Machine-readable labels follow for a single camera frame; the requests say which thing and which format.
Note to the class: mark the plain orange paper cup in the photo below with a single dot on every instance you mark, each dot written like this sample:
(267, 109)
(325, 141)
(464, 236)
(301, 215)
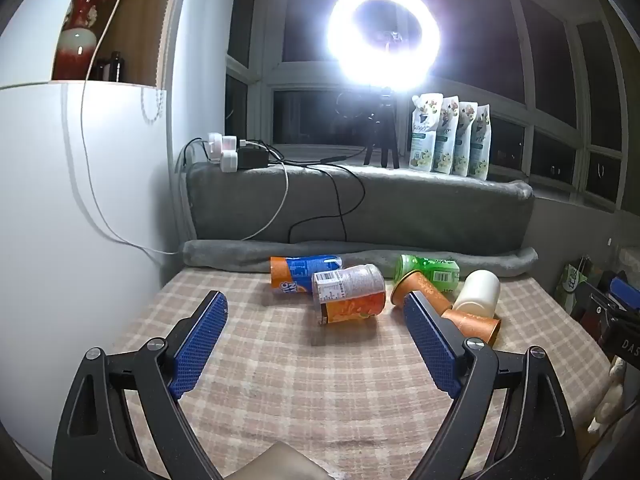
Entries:
(475, 327)

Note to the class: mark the rolled grey blanket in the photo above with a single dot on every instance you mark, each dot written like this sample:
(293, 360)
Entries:
(230, 255)

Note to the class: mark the white plush toy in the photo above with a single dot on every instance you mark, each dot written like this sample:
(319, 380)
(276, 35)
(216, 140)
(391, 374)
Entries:
(610, 400)

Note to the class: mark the white cabinet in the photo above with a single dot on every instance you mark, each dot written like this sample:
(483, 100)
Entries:
(50, 220)

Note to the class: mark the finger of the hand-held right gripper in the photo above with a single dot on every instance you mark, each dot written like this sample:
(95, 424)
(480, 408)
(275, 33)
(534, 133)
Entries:
(625, 292)

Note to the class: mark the beige cloth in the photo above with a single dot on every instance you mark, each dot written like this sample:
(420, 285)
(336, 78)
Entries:
(285, 462)

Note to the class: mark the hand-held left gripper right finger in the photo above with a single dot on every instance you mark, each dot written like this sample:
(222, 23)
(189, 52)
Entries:
(431, 346)

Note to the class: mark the orange and white can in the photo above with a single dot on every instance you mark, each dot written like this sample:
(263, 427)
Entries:
(350, 292)

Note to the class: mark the window frame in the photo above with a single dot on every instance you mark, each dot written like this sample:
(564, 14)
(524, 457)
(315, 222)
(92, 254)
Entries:
(555, 115)

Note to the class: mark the orange and blue soda can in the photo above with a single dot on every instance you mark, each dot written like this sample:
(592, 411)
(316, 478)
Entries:
(295, 275)

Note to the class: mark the green soda can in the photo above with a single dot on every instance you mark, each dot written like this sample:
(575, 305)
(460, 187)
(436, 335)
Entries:
(432, 267)

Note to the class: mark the red and white vase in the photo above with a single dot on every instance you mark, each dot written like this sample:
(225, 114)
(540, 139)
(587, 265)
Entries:
(75, 50)

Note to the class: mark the green printed bag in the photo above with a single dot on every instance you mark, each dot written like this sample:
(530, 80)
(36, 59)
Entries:
(575, 285)

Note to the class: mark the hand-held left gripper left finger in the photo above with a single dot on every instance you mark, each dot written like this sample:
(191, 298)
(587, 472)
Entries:
(199, 346)

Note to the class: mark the patterned orange paper cup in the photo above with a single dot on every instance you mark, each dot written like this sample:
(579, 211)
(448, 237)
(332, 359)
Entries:
(430, 287)

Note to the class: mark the checkered beige bed sheet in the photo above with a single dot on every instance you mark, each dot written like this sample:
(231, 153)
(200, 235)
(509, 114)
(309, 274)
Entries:
(310, 385)

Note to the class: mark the white green refill pouch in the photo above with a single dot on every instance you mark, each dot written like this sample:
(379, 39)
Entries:
(465, 147)
(482, 152)
(424, 135)
(447, 145)

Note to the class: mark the grey cushion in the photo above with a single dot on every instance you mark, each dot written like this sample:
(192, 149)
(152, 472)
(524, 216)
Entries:
(425, 210)

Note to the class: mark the dark bottle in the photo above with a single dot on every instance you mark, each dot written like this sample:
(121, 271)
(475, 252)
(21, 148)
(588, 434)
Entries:
(115, 67)

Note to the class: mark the white charger plug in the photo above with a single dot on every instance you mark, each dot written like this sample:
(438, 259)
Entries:
(215, 144)
(229, 143)
(229, 161)

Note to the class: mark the black tripod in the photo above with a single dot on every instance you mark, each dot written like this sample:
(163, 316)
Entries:
(384, 130)

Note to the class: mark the black power adapter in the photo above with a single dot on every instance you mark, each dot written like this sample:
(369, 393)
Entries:
(253, 158)

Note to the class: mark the white cup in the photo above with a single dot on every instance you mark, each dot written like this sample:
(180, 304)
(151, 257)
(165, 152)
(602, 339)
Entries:
(480, 292)

